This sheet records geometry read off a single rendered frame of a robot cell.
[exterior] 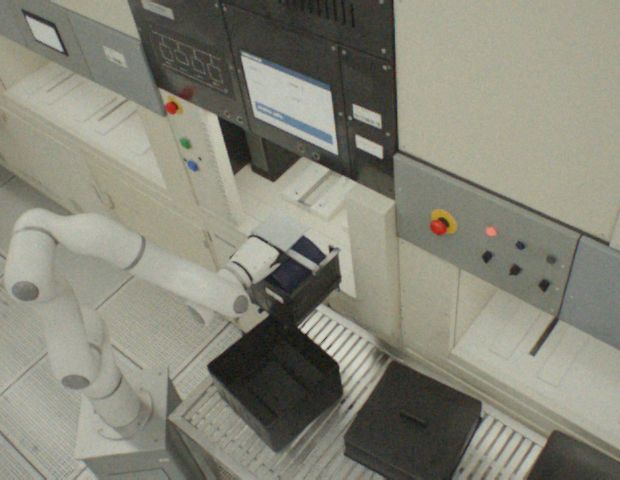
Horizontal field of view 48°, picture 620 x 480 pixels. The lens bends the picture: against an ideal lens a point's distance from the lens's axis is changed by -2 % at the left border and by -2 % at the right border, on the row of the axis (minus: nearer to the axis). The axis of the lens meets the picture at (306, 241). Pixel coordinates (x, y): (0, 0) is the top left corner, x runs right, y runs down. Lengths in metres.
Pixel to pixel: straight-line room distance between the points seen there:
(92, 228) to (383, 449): 0.95
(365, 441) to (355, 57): 1.01
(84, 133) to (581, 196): 2.19
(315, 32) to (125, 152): 1.51
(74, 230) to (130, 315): 1.90
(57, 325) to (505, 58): 1.19
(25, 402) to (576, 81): 2.76
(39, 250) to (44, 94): 1.84
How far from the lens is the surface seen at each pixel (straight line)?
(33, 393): 3.41
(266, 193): 2.53
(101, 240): 1.57
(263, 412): 2.13
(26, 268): 1.60
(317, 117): 1.70
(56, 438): 3.25
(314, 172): 2.52
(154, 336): 3.34
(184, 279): 1.65
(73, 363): 1.88
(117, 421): 2.20
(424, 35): 1.37
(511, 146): 1.40
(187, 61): 1.98
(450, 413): 1.99
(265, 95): 1.79
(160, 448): 2.17
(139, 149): 2.87
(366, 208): 1.71
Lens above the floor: 2.64
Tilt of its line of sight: 49 degrees down
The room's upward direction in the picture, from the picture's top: 11 degrees counter-clockwise
